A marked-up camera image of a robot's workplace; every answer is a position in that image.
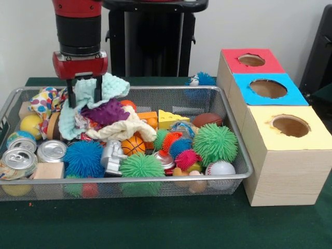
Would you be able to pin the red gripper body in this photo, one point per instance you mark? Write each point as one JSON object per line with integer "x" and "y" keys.
{"x": 80, "y": 67}

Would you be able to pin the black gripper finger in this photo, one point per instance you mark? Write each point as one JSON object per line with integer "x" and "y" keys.
{"x": 71, "y": 93}
{"x": 98, "y": 88}

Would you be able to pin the mint green cloth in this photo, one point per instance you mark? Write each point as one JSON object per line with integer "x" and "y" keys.
{"x": 114, "y": 85}

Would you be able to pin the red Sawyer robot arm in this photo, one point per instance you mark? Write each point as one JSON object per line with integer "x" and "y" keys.
{"x": 77, "y": 26}

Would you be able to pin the silver mesh bin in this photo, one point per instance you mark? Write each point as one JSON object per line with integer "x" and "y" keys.
{"x": 103, "y": 180}

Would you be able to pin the wooden box with three holes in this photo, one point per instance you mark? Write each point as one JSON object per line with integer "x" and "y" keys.
{"x": 285, "y": 176}

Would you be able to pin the purple spiky ball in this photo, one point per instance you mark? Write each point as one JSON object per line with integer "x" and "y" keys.
{"x": 106, "y": 114}

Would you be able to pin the cream cloth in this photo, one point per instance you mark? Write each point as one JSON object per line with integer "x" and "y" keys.
{"x": 122, "y": 129}

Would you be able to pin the wooden cube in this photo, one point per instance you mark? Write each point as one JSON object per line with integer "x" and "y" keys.
{"x": 23, "y": 110}
{"x": 49, "y": 169}

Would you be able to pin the silver toy robot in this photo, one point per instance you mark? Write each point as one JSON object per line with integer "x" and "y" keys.
{"x": 111, "y": 158}

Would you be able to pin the large green spiky ball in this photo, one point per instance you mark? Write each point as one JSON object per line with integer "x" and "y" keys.
{"x": 215, "y": 144}

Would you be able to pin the white baseball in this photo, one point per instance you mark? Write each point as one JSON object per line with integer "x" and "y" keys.
{"x": 220, "y": 168}

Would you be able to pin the dark green tablecloth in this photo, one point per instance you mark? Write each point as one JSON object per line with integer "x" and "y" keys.
{"x": 155, "y": 225}

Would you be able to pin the black chair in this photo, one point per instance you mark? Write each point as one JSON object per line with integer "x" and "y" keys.
{"x": 321, "y": 52}

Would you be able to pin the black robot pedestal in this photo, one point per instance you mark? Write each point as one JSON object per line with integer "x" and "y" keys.
{"x": 155, "y": 39}

